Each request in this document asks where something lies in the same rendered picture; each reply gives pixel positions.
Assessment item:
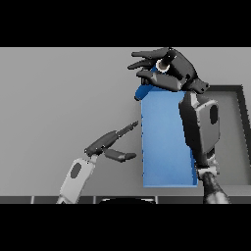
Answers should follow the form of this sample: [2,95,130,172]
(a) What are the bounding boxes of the dark left robot hand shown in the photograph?
[83,121,139,164]

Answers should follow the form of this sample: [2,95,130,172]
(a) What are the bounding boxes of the dark right robot hand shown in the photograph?
[126,47,210,95]

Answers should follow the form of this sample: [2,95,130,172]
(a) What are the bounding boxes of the blue pipe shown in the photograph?
[133,50,175,102]

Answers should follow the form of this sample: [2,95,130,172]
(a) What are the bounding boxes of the blue bin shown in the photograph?
[140,85,199,188]

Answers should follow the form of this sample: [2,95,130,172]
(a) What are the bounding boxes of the dark grey bin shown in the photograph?
[194,84,251,187]

